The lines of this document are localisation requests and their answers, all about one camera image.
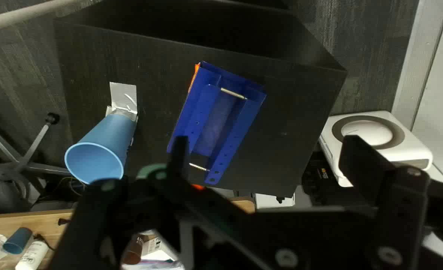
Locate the small blue cup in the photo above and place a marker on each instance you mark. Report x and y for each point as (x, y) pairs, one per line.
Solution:
(18, 241)

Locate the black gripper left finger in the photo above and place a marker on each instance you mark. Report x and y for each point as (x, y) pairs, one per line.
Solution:
(94, 226)

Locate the white round-ringed device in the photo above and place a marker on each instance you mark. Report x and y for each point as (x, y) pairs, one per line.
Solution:
(405, 145)

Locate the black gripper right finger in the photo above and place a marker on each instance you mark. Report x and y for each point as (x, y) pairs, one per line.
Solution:
(401, 215)

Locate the blue rack with orange base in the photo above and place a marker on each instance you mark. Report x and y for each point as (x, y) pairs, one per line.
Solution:
(199, 110)

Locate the office chair base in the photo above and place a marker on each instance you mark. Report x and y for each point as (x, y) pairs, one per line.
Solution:
(0, 173)

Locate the white and brown packet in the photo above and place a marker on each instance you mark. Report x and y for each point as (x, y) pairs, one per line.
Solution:
(147, 250)

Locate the black cabinet table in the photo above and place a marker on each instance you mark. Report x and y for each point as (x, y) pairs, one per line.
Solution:
(130, 65)

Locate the large blue plastic cup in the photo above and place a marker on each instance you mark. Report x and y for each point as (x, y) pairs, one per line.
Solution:
(100, 151)

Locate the white pipe pole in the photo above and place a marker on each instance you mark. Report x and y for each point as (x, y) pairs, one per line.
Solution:
(15, 16)

